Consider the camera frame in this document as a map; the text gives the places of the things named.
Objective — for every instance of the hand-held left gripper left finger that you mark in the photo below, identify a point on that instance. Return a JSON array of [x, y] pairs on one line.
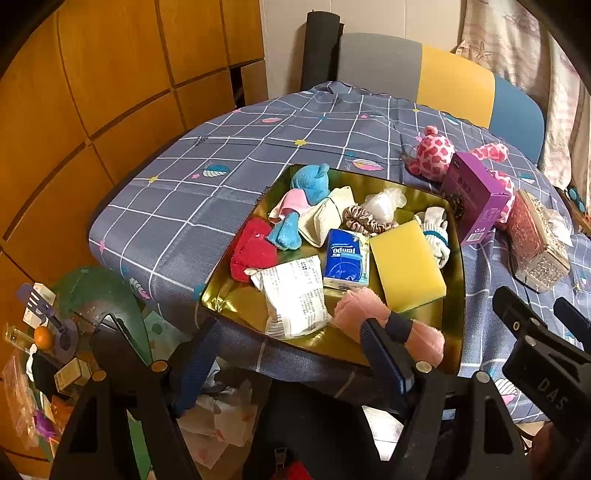
[[198, 364]]

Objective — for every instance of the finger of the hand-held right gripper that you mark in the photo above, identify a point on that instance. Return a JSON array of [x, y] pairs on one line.
[[517, 311], [575, 323]]

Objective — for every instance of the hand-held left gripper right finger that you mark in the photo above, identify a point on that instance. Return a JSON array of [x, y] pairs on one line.
[[383, 360]]

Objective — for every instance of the gold metal tin tray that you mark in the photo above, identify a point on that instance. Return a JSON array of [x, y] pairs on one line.
[[415, 332]]

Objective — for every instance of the yellow sponge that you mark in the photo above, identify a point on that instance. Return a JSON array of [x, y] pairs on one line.
[[406, 265]]

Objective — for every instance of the blue tissue pack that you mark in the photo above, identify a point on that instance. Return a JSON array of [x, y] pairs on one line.
[[344, 261]]

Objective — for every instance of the white snack packet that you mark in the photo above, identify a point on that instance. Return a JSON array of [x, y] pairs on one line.
[[295, 295]]

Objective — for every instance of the white sock with blue band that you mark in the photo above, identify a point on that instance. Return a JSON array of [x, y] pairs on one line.
[[434, 235]]

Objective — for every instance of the red fuzzy sock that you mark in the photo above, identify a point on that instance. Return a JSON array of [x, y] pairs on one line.
[[251, 251]]

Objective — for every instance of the brown satin scrunchie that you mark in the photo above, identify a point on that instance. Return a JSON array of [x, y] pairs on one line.
[[364, 220]]

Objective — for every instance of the cream sock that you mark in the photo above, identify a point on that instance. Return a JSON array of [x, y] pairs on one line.
[[323, 217]]

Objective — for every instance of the clear plastic wrapper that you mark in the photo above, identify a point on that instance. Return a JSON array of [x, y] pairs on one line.
[[383, 203]]

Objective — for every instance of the large blue plush sock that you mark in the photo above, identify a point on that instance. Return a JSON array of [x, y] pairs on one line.
[[309, 182]]

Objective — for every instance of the white printed plastic bag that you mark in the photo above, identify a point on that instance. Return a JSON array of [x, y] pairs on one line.
[[226, 415]]

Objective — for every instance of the silver ornate tissue box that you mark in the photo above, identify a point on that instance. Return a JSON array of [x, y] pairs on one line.
[[538, 240]]

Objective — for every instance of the dark cloth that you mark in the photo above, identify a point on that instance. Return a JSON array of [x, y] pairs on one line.
[[314, 438]]

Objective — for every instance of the purple cardboard box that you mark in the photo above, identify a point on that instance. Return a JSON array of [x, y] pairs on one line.
[[475, 198]]

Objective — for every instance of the green translucent plastic cover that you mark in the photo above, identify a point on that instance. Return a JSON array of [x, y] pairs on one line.
[[101, 290]]

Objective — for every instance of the blue goggles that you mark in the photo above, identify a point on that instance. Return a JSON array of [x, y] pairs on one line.
[[579, 198]]

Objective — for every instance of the small green white box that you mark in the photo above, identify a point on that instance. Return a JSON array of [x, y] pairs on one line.
[[71, 373]]

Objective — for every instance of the orange fruit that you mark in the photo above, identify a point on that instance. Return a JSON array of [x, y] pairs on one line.
[[41, 336]]

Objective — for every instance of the pink spotted plush giraffe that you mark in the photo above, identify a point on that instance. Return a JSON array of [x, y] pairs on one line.
[[434, 152]]

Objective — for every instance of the blue checked tablecloth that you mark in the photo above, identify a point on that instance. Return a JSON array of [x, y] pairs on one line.
[[184, 184]]

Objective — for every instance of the printed beige curtain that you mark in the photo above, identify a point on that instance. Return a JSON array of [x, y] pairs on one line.
[[517, 37]]

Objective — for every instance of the wooden wardrobe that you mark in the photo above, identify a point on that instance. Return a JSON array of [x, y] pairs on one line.
[[92, 92]]

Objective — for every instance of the black rolled mat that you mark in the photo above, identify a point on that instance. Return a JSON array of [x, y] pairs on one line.
[[318, 50]]

